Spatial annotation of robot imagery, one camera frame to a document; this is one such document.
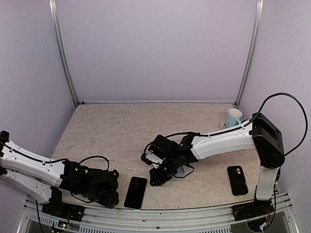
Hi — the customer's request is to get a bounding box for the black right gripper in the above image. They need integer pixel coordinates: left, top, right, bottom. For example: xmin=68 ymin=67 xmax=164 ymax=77
xmin=149 ymin=154 xmax=180 ymax=185

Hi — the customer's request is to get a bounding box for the black phone silver frame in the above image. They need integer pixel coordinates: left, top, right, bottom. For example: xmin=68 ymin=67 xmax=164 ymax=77
xmin=124 ymin=177 xmax=147 ymax=210

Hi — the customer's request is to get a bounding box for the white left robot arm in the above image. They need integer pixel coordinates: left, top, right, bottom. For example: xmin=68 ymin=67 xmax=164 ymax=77
xmin=0 ymin=131 xmax=119 ymax=216

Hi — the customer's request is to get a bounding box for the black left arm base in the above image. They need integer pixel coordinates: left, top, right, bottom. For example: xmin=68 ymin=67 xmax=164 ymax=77
xmin=42 ymin=187 xmax=85 ymax=222

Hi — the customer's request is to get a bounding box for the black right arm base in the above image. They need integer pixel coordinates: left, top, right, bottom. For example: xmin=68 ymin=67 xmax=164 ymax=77
xmin=231 ymin=199 xmax=274 ymax=221

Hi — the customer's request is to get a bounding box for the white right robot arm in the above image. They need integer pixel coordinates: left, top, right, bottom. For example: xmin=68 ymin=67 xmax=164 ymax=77
xmin=141 ymin=113 xmax=285 ymax=216

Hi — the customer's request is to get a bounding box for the lilac silicone phone case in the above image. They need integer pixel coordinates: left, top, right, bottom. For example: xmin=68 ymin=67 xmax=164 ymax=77
xmin=174 ymin=166 xmax=194 ymax=179

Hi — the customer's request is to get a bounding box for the black phone case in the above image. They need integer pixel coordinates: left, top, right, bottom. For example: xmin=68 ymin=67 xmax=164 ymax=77
xmin=227 ymin=166 xmax=248 ymax=196

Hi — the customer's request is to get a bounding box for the white saucer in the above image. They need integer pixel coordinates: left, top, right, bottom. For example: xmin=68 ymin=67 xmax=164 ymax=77
xmin=220 ymin=122 xmax=226 ymax=130

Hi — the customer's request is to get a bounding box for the light blue ceramic mug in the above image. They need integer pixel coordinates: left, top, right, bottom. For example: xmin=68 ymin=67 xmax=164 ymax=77
xmin=225 ymin=108 xmax=242 ymax=128

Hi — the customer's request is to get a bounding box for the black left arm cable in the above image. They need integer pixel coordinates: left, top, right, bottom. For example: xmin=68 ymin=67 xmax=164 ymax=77
xmin=0 ymin=142 xmax=110 ymax=170

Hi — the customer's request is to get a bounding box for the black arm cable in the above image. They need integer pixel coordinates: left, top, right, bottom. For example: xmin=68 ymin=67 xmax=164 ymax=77
xmin=0 ymin=142 xmax=110 ymax=170
xmin=143 ymin=92 xmax=309 ymax=157

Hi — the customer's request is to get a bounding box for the aluminium front rail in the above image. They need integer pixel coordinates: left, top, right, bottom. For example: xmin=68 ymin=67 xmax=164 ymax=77
xmin=23 ymin=191 xmax=296 ymax=233

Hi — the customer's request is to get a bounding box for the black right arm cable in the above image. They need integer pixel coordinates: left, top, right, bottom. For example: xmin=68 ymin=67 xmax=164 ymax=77
xmin=143 ymin=92 xmax=309 ymax=157

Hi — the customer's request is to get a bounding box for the aluminium right corner post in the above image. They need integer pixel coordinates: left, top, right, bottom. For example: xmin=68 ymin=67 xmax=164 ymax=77
xmin=235 ymin=0 xmax=264 ymax=108

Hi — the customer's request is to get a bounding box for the aluminium corner post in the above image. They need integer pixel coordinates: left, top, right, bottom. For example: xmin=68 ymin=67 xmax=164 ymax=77
xmin=235 ymin=0 xmax=264 ymax=108
xmin=48 ymin=0 xmax=79 ymax=108

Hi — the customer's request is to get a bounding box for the aluminium left corner post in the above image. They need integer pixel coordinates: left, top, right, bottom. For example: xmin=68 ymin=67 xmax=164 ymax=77
xmin=48 ymin=0 xmax=79 ymax=108

